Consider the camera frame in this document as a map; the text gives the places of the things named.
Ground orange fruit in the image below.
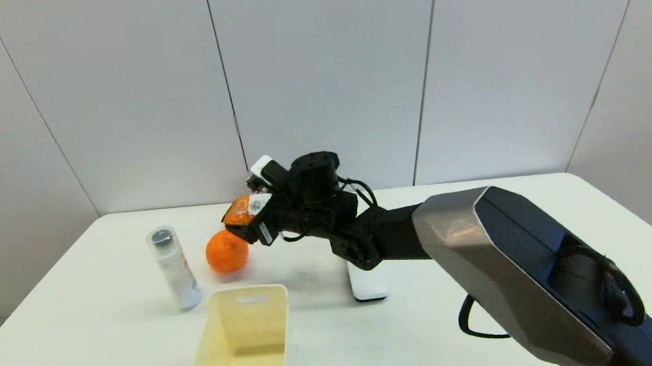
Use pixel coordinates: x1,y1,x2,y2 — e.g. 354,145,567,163
203,228,251,275

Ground orange snack packet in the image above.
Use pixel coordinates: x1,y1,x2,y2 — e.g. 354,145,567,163
220,192,276,228

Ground white bottle with clear cap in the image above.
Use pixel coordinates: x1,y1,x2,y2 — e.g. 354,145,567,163
145,223,204,314

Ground white flat remote case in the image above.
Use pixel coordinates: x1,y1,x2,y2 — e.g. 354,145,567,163
346,258,390,304

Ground cream plastic basket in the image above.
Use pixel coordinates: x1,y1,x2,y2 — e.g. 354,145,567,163
171,282,295,366

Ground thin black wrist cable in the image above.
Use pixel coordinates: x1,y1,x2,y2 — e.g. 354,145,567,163
337,174,378,212

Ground small wrist camera box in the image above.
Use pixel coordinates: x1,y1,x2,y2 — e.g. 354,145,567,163
248,153,292,194

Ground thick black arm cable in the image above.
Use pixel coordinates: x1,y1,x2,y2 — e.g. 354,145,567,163
456,291,513,343

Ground braided black arm cable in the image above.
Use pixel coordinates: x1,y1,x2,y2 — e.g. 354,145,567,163
547,237,648,335

